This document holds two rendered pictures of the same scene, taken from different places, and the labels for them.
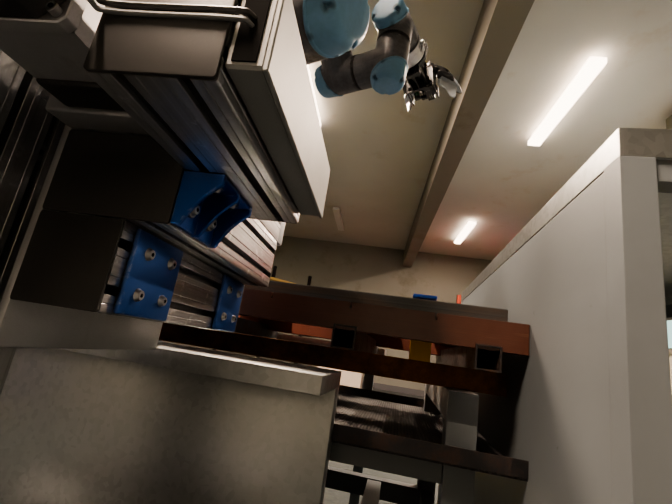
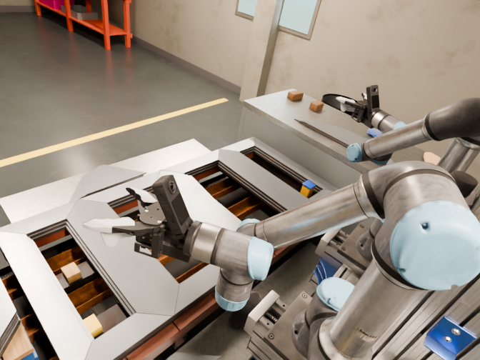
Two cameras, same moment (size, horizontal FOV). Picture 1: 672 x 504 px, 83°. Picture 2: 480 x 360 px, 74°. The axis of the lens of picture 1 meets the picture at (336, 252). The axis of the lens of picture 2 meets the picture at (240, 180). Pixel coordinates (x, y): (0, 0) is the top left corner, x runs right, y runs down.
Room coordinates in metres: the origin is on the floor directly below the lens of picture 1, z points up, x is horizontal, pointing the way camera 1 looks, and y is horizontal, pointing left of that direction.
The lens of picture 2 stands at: (0.67, 1.30, 1.92)
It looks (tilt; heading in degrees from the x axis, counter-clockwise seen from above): 36 degrees down; 296
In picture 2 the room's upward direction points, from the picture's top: 12 degrees clockwise
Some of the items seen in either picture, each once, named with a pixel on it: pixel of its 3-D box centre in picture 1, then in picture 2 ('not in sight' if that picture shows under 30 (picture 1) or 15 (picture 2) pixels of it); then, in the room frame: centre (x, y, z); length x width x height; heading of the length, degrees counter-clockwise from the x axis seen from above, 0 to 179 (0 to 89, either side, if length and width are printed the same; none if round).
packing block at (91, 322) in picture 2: not in sight; (91, 326); (1.25, 1.00, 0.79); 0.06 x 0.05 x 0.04; 169
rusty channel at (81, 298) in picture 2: not in sight; (202, 231); (1.30, 0.31, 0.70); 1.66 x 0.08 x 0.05; 79
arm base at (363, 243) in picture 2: not in sight; (380, 242); (0.55, 0.20, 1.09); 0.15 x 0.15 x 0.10
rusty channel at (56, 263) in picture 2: not in sight; (178, 208); (1.50, 0.27, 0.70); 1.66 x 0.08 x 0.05; 79
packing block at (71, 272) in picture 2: not in sight; (71, 273); (1.49, 0.91, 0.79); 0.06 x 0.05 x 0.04; 169
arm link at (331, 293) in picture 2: not in sight; (334, 307); (0.61, 0.70, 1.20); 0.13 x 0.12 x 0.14; 108
